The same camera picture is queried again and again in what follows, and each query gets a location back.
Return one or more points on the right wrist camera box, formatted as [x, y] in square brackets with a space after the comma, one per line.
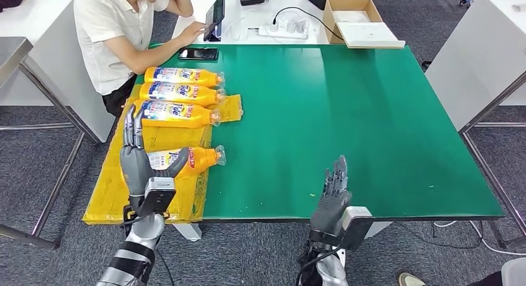
[357, 215]

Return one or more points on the white table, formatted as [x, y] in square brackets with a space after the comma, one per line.
[246, 15]
[37, 21]
[472, 50]

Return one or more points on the person's right forearm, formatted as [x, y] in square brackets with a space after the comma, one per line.
[156, 52]

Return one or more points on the person's right hand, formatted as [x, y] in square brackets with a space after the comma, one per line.
[191, 32]

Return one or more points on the person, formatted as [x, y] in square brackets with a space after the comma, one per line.
[107, 33]

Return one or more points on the steel frame table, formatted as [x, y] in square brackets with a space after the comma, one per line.
[10, 55]
[492, 103]

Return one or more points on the orange detergent bottle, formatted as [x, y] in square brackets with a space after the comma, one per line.
[185, 75]
[176, 113]
[201, 161]
[180, 93]

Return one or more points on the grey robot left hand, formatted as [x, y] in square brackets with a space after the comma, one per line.
[135, 165]

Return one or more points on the black tablet on stand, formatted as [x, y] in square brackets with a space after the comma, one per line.
[215, 15]

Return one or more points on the green top table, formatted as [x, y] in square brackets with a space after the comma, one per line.
[370, 132]

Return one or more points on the person's left forearm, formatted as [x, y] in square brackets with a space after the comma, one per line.
[183, 4]

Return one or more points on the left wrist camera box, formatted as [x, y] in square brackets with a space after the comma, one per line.
[156, 200]

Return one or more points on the yellow plastic mat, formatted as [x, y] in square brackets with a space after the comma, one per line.
[172, 138]

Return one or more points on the white charger plug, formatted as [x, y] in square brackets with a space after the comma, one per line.
[291, 27]
[274, 26]
[302, 25]

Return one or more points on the brown cardboard box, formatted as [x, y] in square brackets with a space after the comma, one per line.
[352, 3]

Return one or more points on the white flat box lid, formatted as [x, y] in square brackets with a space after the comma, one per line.
[370, 34]

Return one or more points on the white foam insert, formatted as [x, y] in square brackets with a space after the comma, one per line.
[350, 16]

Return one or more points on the person's shoe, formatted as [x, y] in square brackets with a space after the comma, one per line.
[410, 279]

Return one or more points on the white power strip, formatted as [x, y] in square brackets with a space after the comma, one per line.
[284, 35]

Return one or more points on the person's leg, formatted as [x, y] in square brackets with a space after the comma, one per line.
[487, 281]

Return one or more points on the black smartphone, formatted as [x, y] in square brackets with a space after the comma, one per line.
[199, 54]

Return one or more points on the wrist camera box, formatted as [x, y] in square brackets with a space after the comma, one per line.
[156, 200]
[357, 215]

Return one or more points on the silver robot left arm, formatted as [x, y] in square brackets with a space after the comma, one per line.
[141, 232]

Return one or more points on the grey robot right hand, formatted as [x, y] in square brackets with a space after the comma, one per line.
[330, 210]

